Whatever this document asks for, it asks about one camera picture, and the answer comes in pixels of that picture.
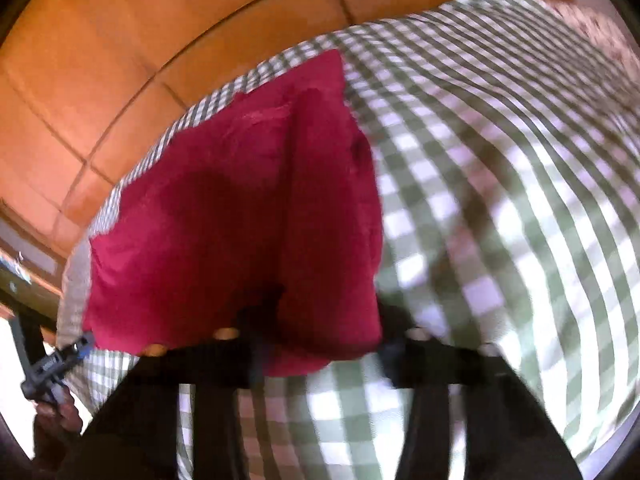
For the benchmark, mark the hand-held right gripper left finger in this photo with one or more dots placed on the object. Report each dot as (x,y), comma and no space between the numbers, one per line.
(210,365)

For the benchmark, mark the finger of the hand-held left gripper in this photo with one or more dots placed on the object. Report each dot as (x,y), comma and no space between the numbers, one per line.
(84,350)

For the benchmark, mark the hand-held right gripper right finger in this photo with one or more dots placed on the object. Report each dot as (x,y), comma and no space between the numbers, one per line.
(425,365)

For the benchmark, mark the dark red garment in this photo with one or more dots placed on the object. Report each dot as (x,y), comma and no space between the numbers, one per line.
(225,210)

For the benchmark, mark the person's left hand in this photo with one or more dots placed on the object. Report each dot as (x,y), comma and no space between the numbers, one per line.
(57,422)

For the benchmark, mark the wooden bedside furniture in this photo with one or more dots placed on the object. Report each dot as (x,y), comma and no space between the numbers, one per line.
(25,270)

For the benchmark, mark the green checkered bed sheet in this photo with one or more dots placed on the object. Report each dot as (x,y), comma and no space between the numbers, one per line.
(500,185)

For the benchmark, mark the wooden panelled headboard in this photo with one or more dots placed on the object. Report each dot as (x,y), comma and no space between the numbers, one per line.
(100,85)

